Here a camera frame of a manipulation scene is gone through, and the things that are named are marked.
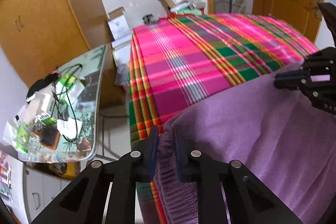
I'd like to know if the black hairbrush on table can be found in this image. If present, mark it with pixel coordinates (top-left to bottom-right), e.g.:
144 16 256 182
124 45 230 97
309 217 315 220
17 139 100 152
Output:
33 124 60 151

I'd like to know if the purple fleece garment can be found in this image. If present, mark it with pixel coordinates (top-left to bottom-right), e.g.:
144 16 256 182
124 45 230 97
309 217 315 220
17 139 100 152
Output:
154 64 335 223

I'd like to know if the white cardboard box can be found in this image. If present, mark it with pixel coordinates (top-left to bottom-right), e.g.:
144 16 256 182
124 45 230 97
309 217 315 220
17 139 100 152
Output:
108 7 131 40

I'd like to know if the wooden wardrobe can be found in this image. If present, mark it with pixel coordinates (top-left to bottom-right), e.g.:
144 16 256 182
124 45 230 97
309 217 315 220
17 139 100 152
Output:
0 0 125 109

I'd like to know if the folding table with printed top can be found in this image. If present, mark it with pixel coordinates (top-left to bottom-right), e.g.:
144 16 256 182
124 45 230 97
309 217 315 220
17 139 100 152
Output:
3 46 107 163

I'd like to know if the pink plaid bed sheet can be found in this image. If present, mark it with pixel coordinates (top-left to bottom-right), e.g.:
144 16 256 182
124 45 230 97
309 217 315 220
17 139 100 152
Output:
127 12 320 224

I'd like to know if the white drawer cabinet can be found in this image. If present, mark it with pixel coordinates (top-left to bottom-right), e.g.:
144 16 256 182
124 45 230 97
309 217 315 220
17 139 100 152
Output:
1 151 76 223

